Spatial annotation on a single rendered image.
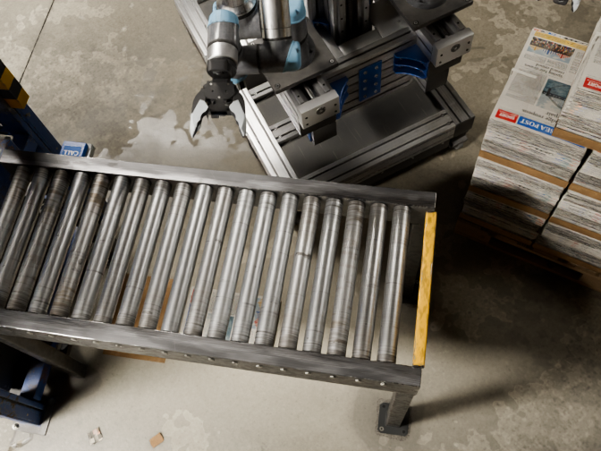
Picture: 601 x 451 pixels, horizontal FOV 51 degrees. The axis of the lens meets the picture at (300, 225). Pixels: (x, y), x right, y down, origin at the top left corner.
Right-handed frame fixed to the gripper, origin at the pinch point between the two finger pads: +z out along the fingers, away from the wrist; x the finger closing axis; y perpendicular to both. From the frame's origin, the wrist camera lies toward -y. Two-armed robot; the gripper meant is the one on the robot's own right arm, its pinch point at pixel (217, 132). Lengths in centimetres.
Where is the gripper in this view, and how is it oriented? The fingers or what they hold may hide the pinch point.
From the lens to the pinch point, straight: 143.2
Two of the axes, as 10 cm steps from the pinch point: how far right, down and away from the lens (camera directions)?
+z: 0.2, 9.1, -4.1
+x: -10.0, 0.0, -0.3
